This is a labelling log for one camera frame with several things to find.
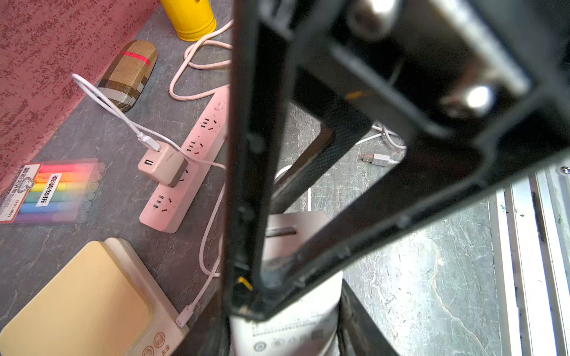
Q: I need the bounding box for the rainbow highlighter pack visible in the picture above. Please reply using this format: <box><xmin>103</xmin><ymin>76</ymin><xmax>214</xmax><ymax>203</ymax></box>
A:
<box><xmin>1</xmin><ymin>158</ymin><xmax>105</xmax><ymax>225</ymax></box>

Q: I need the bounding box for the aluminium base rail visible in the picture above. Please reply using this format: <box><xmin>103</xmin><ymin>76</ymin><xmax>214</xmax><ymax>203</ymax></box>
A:
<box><xmin>489</xmin><ymin>160</ymin><xmax>569</xmax><ymax>355</ymax></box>

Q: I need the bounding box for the pink usb wall adapter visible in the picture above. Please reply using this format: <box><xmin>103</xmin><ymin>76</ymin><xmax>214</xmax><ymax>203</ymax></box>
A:
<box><xmin>137</xmin><ymin>141</ymin><xmax>188</xmax><ymax>187</ymax></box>

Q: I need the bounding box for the white usb charging cable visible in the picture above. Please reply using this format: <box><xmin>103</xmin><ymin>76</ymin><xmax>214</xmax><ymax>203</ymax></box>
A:
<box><xmin>70</xmin><ymin>73</ymin><xmax>228</xmax><ymax>329</ymax></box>

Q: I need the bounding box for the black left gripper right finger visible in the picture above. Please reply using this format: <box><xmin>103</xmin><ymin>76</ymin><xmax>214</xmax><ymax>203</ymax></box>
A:
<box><xmin>337</xmin><ymin>280</ymin><xmax>399</xmax><ymax>356</ymax></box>

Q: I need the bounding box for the pink power strip cord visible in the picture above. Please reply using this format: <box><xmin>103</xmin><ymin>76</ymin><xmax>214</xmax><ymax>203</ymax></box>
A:
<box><xmin>168</xmin><ymin>18</ymin><xmax>235</xmax><ymax>102</ymax></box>

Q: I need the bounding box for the small white charger block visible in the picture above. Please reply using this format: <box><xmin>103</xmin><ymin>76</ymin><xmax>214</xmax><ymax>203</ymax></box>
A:
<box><xmin>224</xmin><ymin>212</ymin><xmax>342</xmax><ymax>355</ymax></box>

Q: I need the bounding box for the pink power strip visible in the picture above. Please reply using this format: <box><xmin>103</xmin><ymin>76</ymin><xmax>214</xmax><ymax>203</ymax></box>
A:
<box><xmin>139</xmin><ymin>86</ymin><xmax>229</xmax><ymax>234</ymax></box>

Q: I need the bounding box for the plaid brown glasses case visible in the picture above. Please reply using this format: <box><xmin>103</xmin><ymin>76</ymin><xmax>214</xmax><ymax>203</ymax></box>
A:
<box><xmin>97</xmin><ymin>40</ymin><xmax>158</xmax><ymax>113</ymax></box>

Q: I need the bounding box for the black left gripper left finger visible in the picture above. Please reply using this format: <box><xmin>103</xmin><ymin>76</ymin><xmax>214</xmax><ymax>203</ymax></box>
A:
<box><xmin>174</xmin><ymin>291</ymin><xmax>231</xmax><ymax>355</ymax></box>

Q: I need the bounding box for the yellow metal pencil bucket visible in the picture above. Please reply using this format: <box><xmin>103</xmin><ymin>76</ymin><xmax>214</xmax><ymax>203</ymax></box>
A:
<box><xmin>160</xmin><ymin>0</ymin><xmax>217</xmax><ymax>42</ymax></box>

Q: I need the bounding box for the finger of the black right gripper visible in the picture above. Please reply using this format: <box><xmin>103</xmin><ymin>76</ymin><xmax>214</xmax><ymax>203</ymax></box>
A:
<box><xmin>270</xmin><ymin>70</ymin><xmax>372</xmax><ymax>214</ymax></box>
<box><xmin>222</xmin><ymin>1</ymin><xmax>569</xmax><ymax>320</ymax></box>

